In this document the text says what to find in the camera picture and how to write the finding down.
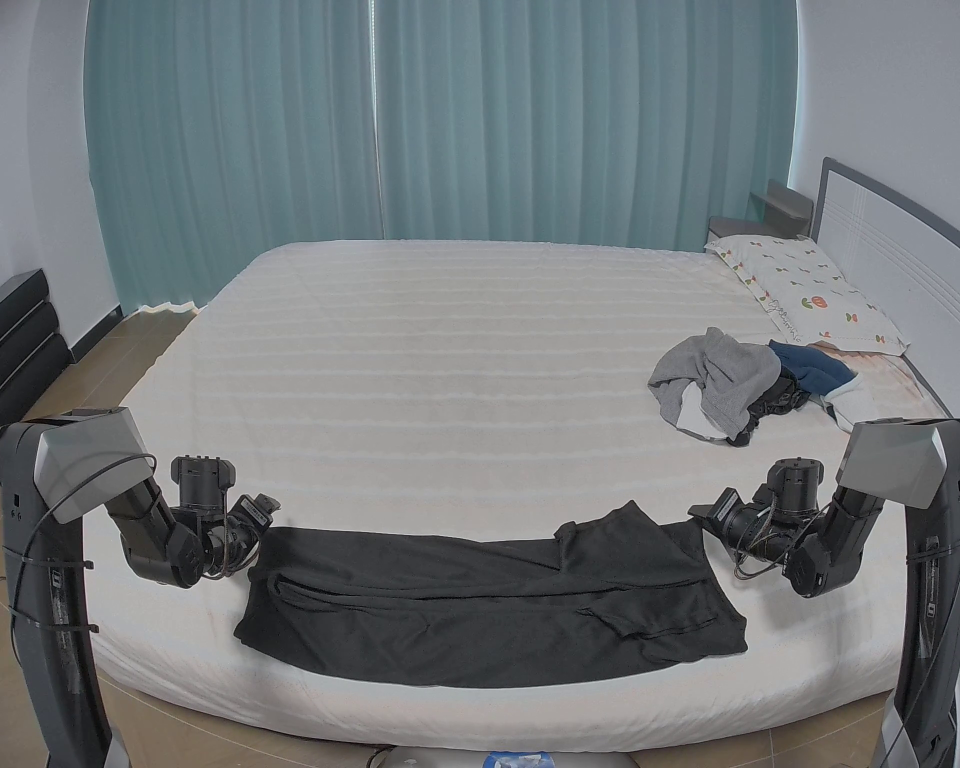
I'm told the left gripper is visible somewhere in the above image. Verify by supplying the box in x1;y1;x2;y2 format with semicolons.
210;492;285;577

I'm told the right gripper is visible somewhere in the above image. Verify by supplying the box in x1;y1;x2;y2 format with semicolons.
687;486;770;560

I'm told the black T-shirt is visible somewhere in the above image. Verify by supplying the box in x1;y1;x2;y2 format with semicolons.
234;501;751;690

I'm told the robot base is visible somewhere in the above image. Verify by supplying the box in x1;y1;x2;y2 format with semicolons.
371;742;579;768

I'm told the bed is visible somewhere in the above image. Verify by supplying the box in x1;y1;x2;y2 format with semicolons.
75;156;960;740

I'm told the black shiny garment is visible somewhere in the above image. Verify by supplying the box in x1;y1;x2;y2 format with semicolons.
727;375;813;449

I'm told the grey garment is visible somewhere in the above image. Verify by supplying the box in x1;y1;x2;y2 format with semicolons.
647;326;783;444

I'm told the dark blue garment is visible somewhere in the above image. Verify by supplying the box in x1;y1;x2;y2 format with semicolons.
766;339;860;397

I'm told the white garment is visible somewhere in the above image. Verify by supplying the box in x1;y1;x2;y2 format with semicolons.
821;373;875;435

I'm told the white printed pillow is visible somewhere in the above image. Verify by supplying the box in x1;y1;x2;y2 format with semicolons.
703;234;910;354

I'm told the black chest of drawers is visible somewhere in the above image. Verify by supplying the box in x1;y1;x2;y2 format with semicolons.
0;270;72;425

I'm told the grey bedside table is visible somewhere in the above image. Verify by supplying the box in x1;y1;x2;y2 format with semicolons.
707;178;815;243

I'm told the blue-green curtain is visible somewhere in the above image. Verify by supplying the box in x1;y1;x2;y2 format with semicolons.
373;0;798;249
82;0;382;312

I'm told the black cable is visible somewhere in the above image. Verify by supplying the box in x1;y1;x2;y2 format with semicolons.
9;452;160;627

